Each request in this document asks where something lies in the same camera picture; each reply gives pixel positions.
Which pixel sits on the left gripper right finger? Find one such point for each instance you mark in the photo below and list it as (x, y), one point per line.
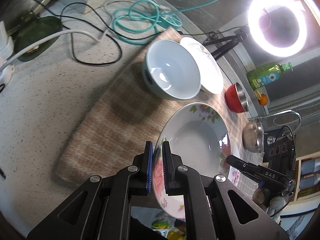
(215, 208)

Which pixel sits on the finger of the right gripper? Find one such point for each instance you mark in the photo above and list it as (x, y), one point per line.
(265, 177)

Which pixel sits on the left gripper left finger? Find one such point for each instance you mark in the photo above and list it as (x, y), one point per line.
(100, 208)

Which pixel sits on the large stainless steel bowl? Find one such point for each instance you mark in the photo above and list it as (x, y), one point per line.
(253, 136)

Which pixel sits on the red steel-lined bowl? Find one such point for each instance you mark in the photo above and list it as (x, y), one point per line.
(236, 99)

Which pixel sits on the pink floral white plate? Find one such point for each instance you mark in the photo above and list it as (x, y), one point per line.
(198, 134)

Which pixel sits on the white plate green leaf pattern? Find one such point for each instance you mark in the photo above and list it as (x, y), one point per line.
(210, 72)

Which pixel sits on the light blue ceramic bowl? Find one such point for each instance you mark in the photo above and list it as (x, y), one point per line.
(170, 71)

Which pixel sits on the right gloved hand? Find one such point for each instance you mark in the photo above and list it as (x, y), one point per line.
(272, 206)

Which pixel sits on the orange fruit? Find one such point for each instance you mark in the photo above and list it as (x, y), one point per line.
(263, 100)

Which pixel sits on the yellow sponge cloth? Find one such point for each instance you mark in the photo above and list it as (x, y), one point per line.
(257, 94)

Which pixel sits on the plaid checkered cloth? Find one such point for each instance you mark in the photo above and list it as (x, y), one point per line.
(117, 127)

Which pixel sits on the green dish soap bottle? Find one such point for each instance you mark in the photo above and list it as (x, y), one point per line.
(267, 74)

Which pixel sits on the teal round power strip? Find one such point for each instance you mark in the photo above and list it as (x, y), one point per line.
(170, 21)

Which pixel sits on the ring light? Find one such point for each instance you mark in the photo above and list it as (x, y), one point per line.
(254, 14)

